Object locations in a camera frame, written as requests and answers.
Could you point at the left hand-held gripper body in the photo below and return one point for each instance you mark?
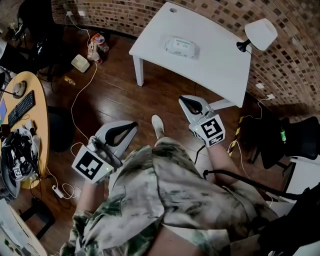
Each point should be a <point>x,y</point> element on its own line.
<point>88,165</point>

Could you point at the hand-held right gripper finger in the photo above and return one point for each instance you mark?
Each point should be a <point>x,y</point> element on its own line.
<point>187,112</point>
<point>205,106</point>

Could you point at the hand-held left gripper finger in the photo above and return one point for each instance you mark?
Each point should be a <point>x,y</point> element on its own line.
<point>123,147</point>
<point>102,132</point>

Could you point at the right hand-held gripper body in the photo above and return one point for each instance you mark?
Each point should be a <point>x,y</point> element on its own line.
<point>210,130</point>

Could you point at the white wet wipe pack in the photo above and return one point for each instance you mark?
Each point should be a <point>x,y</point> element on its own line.
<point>181,47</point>

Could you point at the person's left forearm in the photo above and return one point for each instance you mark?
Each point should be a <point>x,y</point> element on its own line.
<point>91,195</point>

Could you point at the person's right forearm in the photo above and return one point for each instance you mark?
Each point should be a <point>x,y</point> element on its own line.
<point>220,162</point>

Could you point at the yellow black striped floor strip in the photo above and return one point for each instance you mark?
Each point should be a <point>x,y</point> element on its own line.
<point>235,132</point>

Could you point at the white shoe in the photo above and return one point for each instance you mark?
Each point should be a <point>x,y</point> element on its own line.
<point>158,126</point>

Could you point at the white rectangular table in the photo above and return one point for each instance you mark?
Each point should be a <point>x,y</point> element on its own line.
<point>217,70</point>

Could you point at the small white floor power strip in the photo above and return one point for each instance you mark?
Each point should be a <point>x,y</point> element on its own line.
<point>57,191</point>

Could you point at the camouflage patterned clothing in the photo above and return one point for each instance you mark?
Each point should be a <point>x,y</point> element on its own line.
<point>160,195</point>

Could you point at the yellow wrapper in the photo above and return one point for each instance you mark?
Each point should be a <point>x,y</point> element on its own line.
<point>69,80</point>

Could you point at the round yellow table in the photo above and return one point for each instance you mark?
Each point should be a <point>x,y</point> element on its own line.
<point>41,115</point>

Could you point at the cream plastic box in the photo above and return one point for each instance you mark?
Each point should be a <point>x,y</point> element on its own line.
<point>80,63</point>

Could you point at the green bottle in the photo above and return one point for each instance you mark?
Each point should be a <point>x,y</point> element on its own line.
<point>283,136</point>

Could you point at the black stand foot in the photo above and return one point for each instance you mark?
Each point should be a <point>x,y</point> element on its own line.
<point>37,220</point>

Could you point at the grey oval shell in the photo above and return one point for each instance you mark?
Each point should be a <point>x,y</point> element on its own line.
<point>8,182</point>

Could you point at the black keyboard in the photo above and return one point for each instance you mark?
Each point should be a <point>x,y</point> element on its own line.
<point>22,108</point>

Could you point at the plastic bag of snacks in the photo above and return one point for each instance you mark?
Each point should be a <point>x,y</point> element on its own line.
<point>98,47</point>

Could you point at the black office chair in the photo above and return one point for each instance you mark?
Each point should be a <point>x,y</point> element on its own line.
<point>300,142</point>

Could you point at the white shade table lamp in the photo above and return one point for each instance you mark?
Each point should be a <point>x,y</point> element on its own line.
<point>262,33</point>

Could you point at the grey round base stand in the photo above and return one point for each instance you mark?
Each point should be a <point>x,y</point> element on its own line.
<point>19,88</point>

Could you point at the white desk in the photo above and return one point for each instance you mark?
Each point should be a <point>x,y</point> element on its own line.
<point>15,232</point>

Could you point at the blue notebook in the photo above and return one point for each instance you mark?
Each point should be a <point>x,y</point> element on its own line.
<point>3,110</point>

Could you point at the person's bare leg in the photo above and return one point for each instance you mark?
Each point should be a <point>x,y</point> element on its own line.
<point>180,246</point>

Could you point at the black swivel chair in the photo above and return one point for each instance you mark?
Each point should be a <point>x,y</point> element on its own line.
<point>42,35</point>

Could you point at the black round pedestal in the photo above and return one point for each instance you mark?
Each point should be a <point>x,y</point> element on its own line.
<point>61,128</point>

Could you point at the white wall outlet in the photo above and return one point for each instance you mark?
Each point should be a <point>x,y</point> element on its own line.
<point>69,13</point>
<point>259,85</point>
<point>270,96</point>
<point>81,13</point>

